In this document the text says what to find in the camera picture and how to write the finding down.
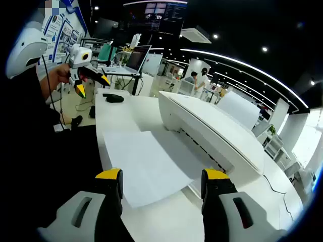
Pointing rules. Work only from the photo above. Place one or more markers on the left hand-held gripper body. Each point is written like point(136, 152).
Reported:
point(78, 56)

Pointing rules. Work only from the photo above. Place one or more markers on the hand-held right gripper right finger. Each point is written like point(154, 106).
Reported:
point(227, 224)

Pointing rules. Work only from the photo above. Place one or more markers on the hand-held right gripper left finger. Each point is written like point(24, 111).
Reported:
point(85, 227)

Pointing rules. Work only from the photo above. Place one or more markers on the white paper sheet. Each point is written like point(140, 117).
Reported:
point(146, 164)

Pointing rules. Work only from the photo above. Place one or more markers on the white printer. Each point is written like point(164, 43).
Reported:
point(214, 128)

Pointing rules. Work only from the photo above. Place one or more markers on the person's left hand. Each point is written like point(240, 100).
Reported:
point(63, 73)

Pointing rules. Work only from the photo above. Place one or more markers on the black floor box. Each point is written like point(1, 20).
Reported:
point(92, 112)

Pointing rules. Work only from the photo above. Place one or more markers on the black computer mouse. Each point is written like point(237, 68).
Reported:
point(114, 98)

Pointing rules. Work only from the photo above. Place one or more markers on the person's black shoe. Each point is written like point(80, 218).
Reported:
point(76, 121)

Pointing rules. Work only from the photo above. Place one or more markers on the black laptop stand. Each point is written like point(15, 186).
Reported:
point(136, 84)

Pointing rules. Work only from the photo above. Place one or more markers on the silver laptop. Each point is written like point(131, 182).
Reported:
point(136, 60)

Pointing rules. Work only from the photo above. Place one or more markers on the person's black clothing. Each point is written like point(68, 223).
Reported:
point(38, 156)

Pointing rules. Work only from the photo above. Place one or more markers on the white shelf unit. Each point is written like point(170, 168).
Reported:
point(273, 147)

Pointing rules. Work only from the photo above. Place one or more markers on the small potted plant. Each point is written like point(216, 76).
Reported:
point(272, 129)

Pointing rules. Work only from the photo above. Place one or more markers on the ceiling air conditioner unit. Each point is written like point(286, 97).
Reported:
point(195, 35)

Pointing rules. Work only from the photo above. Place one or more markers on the blue white wall display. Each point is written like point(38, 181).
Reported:
point(63, 32)

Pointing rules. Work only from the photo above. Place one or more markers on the large dark wall screen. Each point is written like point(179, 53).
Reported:
point(156, 17)

